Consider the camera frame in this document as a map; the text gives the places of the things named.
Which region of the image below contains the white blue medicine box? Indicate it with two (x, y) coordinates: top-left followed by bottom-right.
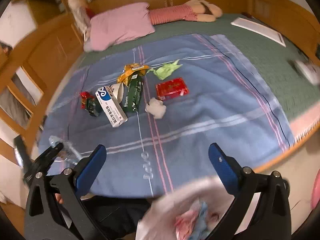
(95, 86), (127, 128)

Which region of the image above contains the blue face mask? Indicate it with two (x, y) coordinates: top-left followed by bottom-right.
(189, 202), (209, 240)

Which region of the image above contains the white plastic trash basket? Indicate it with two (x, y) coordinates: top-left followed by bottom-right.
(135, 175), (235, 240)

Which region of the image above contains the red small wrapper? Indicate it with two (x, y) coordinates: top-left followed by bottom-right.
(80, 91), (102, 117)

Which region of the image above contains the dark green box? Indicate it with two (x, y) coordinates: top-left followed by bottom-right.
(123, 74), (144, 112)

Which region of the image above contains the white paper cup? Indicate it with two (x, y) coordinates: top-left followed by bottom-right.
(110, 83), (124, 103)

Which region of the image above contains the blue plaid blanket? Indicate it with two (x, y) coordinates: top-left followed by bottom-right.
(38, 34), (294, 197)

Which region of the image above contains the white crumpled tissue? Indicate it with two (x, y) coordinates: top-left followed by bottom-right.
(145, 98), (167, 119)

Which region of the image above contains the red flat packet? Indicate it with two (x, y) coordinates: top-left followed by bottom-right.
(156, 77), (189, 101)

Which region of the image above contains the orange snack bag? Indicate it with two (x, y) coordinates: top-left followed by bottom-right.
(117, 63), (149, 86)

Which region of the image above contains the green bed mattress cover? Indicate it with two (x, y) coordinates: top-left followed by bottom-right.
(78, 14), (319, 121)

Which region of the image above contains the green crumpled paper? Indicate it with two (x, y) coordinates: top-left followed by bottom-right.
(147, 60), (182, 81)

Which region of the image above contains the white flat board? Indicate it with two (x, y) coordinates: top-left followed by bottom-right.
(231, 17), (286, 47)

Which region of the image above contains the pink pillow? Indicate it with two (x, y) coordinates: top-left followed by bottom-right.
(84, 2), (155, 52)

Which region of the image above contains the striped plush doll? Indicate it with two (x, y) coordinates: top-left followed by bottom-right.
(149, 0), (223, 25)

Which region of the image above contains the wooden bed frame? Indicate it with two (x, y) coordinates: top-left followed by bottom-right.
(252, 119), (320, 174)

